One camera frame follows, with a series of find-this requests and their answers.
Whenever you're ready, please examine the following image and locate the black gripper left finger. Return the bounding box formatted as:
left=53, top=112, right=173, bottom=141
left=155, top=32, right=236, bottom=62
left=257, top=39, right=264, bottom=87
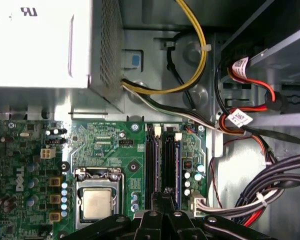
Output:
left=61, top=191, right=166, bottom=240

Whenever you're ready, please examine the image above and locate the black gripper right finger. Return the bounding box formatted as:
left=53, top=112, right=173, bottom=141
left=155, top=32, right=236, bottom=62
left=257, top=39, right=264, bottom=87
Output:
left=164, top=187, right=271, bottom=240

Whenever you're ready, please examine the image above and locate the metal socket cover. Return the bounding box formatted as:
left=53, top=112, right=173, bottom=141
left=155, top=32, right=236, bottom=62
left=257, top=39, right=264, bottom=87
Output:
left=73, top=167, right=126, bottom=226

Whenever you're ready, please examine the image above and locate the silver CPU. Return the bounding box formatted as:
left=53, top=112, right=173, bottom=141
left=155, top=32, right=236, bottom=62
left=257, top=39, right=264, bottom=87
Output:
left=82, top=188, right=113, bottom=220

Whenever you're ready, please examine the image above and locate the green motherboard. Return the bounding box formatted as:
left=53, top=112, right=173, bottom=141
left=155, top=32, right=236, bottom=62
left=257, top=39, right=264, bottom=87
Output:
left=0, top=119, right=208, bottom=240

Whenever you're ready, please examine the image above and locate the black PC case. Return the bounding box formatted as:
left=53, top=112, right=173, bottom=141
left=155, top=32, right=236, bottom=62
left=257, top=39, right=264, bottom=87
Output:
left=0, top=0, right=300, bottom=240

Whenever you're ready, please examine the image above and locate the metal drive cage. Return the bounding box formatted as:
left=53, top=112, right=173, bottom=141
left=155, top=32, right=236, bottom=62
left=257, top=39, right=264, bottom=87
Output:
left=219, top=0, right=300, bottom=121

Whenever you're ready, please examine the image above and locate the grey power supply unit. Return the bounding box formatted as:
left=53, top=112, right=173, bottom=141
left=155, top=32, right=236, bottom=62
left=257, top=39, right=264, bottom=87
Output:
left=0, top=0, right=126, bottom=115

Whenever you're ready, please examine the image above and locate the black cable bundle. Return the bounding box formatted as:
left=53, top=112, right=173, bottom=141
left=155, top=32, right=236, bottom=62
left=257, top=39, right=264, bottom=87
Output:
left=233, top=152, right=300, bottom=218

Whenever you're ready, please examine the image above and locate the black white wire bundle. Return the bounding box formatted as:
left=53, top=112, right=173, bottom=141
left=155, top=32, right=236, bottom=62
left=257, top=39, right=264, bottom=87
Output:
left=121, top=83, right=243, bottom=133

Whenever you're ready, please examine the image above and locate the black flat cable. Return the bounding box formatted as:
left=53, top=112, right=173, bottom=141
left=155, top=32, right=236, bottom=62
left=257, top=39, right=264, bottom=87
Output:
left=242, top=124, right=300, bottom=149

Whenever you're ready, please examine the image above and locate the thin black cable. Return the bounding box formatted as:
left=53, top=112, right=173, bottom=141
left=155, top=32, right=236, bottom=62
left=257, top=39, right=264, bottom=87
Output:
left=164, top=32, right=198, bottom=111

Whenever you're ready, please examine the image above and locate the red orange power cable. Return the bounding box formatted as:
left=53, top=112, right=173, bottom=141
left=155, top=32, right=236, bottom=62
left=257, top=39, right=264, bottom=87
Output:
left=213, top=56, right=290, bottom=161

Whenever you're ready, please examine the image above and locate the yellow black power cable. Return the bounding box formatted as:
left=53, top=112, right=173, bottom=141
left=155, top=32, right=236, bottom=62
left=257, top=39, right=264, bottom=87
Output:
left=121, top=0, right=208, bottom=96

